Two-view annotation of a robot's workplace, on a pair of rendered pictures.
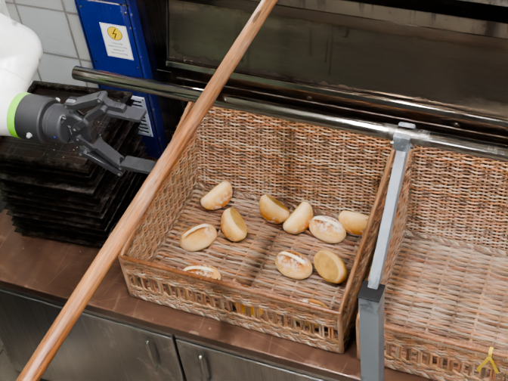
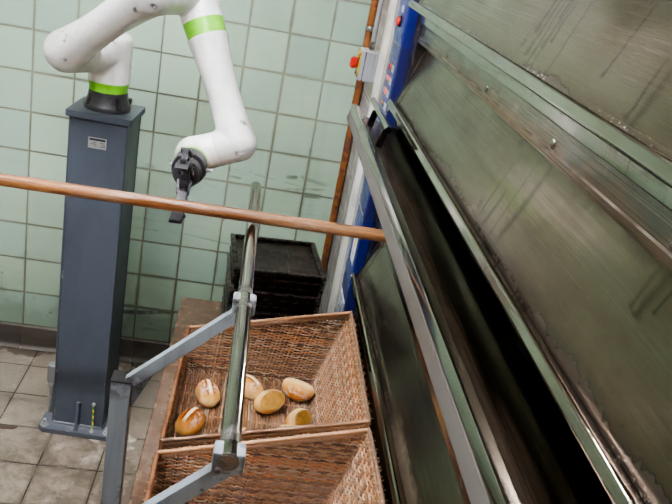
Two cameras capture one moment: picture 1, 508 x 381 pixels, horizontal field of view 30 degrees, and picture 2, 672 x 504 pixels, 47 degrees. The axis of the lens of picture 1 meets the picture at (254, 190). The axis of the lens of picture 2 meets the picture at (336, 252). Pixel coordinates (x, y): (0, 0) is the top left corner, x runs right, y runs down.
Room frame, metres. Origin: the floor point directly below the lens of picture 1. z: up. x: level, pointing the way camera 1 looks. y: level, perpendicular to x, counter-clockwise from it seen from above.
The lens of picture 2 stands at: (0.63, -1.51, 1.86)
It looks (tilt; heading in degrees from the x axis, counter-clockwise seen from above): 22 degrees down; 55
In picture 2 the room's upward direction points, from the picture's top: 11 degrees clockwise
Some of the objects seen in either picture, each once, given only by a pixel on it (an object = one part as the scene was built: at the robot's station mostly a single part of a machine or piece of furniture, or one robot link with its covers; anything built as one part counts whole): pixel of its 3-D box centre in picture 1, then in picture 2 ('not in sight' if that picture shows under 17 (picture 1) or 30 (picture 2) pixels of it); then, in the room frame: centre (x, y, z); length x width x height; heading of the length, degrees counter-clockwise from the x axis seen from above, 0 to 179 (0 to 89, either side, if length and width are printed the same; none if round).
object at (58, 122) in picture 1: (72, 126); (186, 175); (1.41, 0.33, 1.20); 0.09 x 0.07 x 0.08; 62
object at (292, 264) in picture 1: (292, 262); not in sight; (1.47, -0.07, 0.62); 0.10 x 0.07 x 0.05; 50
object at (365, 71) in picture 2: not in sight; (367, 64); (2.18, 0.71, 1.46); 0.10 x 0.07 x 0.10; 63
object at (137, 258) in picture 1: (263, 215); (264, 391); (1.55, -0.01, 0.72); 0.56 x 0.49 x 0.28; 62
